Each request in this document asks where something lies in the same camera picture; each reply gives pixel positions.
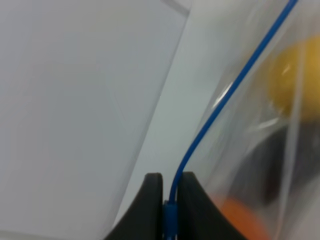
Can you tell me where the yellow pear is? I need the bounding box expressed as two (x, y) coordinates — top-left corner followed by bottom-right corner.
(267, 35), (320, 122)

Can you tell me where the dark purple eggplant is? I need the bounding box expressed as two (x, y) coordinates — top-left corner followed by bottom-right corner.
(229, 122), (320, 208)

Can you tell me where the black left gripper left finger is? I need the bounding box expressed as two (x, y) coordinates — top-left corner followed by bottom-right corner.
(105, 173), (163, 240)

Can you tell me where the clear blue-zip plastic bag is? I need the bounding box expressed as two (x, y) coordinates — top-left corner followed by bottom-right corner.
(163, 0), (320, 240)

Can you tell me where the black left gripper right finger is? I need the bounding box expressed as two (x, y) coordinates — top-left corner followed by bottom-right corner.
(177, 172), (245, 240)

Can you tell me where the orange fruit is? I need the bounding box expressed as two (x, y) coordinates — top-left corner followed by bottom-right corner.
(211, 196), (271, 240)

